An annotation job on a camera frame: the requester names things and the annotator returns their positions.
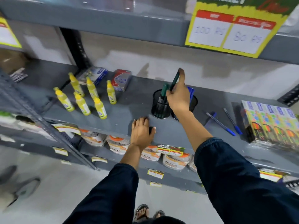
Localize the person's left foot in sandal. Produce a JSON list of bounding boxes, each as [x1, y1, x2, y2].
[[134, 204, 150, 222]]

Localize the brown cardboard box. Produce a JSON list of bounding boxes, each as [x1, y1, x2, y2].
[[0, 49, 26, 74]]

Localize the single green pen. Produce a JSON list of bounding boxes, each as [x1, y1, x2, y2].
[[169, 71, 180, 92]]

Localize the small yellow price sign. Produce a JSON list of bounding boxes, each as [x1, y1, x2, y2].
[[0, 17, 23, 49]]

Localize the black mesh pen cup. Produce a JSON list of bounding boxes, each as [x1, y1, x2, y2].
[[151, 89, 172, 119], [171, 94, 198, 121]]

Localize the grey shoe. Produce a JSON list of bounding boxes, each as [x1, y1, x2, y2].
[[13, 177, 41, 204]]

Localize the group of yellow glue bottles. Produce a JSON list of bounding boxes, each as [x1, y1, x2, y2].
[[53, 72, 117, 120]]

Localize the person's right hand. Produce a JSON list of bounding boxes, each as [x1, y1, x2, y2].
[[166, 68, 191, 114]]

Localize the person's right forearm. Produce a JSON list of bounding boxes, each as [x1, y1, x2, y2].
[[172, 109, 299, 224]]

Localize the adjoining grey metal rack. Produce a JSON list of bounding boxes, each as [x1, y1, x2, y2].
[[0, 68, 100, 171]]

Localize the large yellow price sign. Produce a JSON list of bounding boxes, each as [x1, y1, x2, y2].
[[185, 0, 299, 59]]

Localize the person's left hand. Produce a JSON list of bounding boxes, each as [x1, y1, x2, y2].
[[130, 117, 157, 149]]

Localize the bunch of green pens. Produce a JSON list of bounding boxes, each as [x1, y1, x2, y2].
[[156, 83, 170, 118]]

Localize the person's left forearm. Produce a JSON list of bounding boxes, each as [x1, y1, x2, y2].
[[63, 143, 150, 224]]

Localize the wrapped pack of colourful boxes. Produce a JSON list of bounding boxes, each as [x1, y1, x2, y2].
[[241, 100, 299, 150]]

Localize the blue white pen box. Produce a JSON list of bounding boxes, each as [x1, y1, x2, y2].
[[77, 66, 108, 86]]

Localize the red grey small box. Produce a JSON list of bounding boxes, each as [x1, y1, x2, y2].
[[111, 69, 132, 92]]

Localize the grey metal shelf rack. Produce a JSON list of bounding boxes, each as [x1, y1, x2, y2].
[[0, 0, 299, 194]]

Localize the black white packets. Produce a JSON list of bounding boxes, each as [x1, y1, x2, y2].
[[9, 67, 28, 83]]

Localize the blue pen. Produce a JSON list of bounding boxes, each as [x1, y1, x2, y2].
[[223, 108, 243, 135], [206, 112, 236, 137]]

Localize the white orange pouch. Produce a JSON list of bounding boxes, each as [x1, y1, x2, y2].
[[106, 135, 130, 155], [80, 129, 107, 147], [188, 156, 198, 173], [163, 152, 192, 171], [141, 145, 162, 161]]

